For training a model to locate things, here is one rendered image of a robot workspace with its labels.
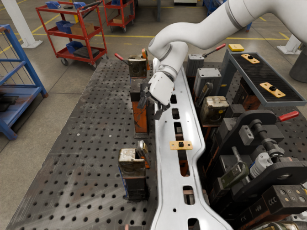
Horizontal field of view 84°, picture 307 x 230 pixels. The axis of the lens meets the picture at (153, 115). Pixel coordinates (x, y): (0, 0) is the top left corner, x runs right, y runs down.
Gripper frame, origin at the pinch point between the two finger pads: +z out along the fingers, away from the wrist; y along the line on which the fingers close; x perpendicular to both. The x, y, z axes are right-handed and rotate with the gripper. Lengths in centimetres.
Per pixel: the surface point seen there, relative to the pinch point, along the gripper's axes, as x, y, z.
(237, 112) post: -22.6, 19.7, -12.1
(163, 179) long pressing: -12.3, 7.0, 19.5
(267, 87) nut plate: -29.0, 22.0, -24.1
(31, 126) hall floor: 197, 0, 37
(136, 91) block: 19.0, 2.4, -10.8
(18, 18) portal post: 381, -86, -123
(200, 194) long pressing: -22.3, 13.1, 18.8
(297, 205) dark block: -43.4, 15.1, 11.6
